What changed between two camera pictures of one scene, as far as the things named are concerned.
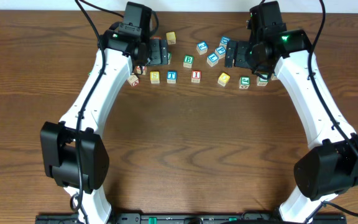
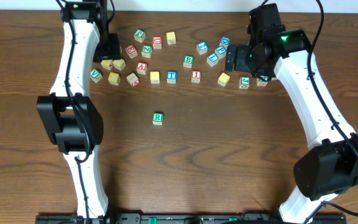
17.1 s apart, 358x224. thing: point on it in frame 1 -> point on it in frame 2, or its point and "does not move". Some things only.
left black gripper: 154,51 -> 108,50
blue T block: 171,77 does not move
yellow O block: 223,79 does not move
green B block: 188,60 does not move
